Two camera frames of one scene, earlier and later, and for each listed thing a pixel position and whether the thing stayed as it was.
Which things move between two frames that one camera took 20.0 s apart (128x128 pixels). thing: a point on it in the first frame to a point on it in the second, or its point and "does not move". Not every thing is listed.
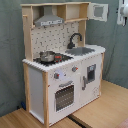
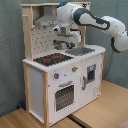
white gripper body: (121, 16) to (68, 32)
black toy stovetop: (58, 59) does not move
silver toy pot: (47, 56) to (60, 44)
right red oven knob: (74, 69) does not move
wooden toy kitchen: (62, 73) does not move
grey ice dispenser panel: (91, 72) does not move
